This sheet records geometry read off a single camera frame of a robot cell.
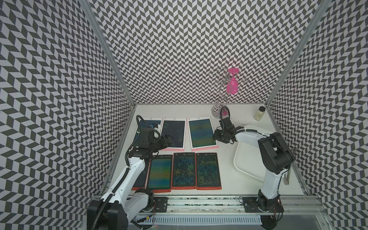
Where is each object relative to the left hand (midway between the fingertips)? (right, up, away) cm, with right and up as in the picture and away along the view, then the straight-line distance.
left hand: (170, 140), depth 82 cm
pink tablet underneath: (+19, +2, +20) cm, 28 cm away
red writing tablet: (-16, -24, -2) cm, 29 cm away
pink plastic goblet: (+41, +36, +18) cm, 58 cm away
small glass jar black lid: (+62, +16, +21) cm, 67 cm away
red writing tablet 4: (+22, -20, +3) cm, 30 cm away
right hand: (+29, -2, +16) cm, 33 cm away
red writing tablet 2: (-7, -20, +1) cm, 21 cm away
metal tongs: (+68, -22, 0) cm, 71 cm away
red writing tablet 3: (+8, -19, +3) cm, 21 cm away
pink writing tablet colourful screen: (-16, +8, +25) cm, 31 cm away
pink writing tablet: (+1, +5, +22) cm, 23 cm away
